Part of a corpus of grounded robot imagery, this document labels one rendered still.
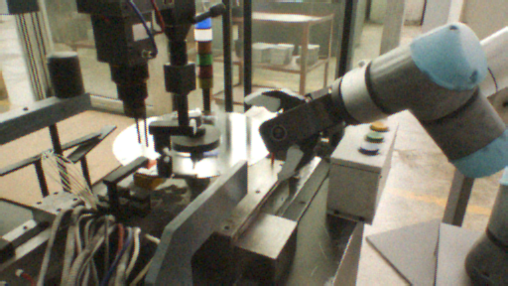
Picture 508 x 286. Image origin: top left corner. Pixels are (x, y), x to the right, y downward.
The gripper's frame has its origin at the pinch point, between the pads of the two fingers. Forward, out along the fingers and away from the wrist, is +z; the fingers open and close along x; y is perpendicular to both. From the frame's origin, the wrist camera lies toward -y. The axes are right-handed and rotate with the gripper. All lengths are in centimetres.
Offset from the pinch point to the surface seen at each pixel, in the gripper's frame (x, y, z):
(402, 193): -64, 163, 86
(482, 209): -85, 180, 53
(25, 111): 20.9, -26.3, 24.0
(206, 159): 0.6, -4.1, 10.8
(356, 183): -17.0, 24.1, 3.2
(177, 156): 3.4, -7.3, 15.0
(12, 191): 13, -27, 64
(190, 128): 6.9, -5.5, 9.4
